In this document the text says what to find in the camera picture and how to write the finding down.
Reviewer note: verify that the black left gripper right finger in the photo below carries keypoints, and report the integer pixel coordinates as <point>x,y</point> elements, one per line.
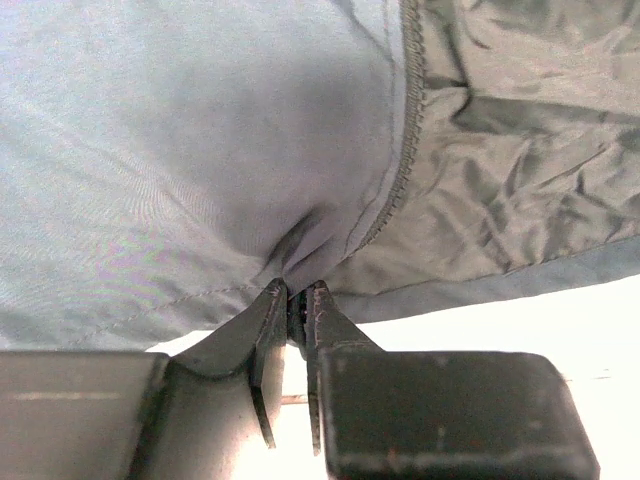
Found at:
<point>377,414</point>

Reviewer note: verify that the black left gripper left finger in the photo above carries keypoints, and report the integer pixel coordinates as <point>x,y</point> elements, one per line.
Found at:
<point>135,415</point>

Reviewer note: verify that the grey gradient zip jacket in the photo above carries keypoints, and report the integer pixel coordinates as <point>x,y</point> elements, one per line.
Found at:
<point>163,161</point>

